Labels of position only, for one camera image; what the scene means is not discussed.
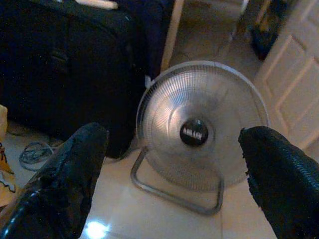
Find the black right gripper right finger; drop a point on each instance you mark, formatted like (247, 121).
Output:
(284, 189)

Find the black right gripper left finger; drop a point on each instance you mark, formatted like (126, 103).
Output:
(64, 189)

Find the yellow printed bag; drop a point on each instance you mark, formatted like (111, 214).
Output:
(3, 159)

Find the black fabric suitcase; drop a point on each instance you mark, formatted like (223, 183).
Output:
(62, 74)

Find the white panel door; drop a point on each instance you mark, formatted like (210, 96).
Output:
(294, 74)

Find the silver floor fan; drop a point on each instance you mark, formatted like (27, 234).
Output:
(174, 119)

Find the dark blue and yellow item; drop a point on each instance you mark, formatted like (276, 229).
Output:
(261, 37)

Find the flat white item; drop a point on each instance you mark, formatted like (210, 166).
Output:
(104, 4)

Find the white furniture post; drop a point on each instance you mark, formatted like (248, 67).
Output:
(172, 37)

